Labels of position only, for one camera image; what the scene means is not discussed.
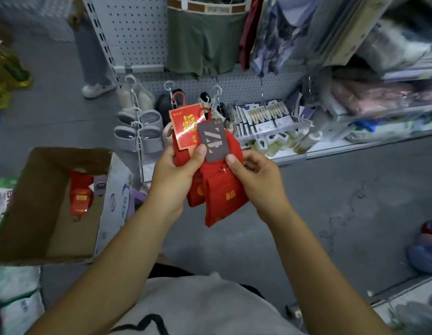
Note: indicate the blue and red toy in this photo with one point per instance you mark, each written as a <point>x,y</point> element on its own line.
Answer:
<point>425,249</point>

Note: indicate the white woven sack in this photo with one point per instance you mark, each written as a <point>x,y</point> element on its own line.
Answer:
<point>17,300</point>

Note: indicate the hanging black and white slippers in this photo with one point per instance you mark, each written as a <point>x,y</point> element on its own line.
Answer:
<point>221,108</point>

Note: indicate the hanging grey slippers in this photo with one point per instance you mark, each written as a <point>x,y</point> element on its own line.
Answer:
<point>139,130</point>

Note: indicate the red socks with grey tag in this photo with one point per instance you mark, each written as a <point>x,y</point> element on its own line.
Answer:
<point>221,191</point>

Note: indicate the open cardboard box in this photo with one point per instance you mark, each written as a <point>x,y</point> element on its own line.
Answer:
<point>59,205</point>

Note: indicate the person's left forearm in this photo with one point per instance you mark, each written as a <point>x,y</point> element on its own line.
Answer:
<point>111,272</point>

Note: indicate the person's left thumb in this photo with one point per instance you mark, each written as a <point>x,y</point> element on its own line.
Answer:
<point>197,158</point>

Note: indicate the blue patterned hanging cloth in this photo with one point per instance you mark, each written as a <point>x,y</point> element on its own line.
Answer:
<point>282,34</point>

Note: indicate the person's white shirt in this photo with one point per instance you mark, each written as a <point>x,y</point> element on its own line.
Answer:
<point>205,307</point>

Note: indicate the white metal shelf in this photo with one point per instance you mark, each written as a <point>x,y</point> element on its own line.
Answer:
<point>359,144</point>

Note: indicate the person's right thumb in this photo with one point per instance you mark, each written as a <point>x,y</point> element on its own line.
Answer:
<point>234,167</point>

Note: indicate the person's right hand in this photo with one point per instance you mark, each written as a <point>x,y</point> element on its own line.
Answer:
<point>263,184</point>

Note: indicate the dark red hanging garment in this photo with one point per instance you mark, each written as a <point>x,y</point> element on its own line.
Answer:
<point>250,34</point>

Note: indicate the white pegboard display rack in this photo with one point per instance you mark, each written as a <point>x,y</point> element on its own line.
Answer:
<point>139,34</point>

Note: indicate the row of small bottles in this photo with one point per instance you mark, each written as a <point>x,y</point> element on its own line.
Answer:
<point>289,141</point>

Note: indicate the pink packaged textiles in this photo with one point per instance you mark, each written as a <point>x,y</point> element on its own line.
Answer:
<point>373,95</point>

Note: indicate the hanging beige slippers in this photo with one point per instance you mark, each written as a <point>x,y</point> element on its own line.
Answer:
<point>146,97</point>

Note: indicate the person's left hand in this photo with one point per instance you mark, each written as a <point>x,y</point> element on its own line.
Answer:
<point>167,184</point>

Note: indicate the red packaged socks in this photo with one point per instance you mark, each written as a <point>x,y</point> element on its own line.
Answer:
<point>81,197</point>

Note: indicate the white packaged bedding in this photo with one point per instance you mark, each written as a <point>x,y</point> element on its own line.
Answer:
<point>394,47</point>

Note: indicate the red socks with red card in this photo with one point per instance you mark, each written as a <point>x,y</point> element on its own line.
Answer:
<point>186,129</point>

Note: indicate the green boxer shorts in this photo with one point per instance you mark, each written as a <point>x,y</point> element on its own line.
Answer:
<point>205,41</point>

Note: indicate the person's right forearm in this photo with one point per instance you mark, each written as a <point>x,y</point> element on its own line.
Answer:
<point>320,275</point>

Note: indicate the yellow green plastic bag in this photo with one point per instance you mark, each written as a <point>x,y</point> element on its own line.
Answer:
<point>10,71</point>

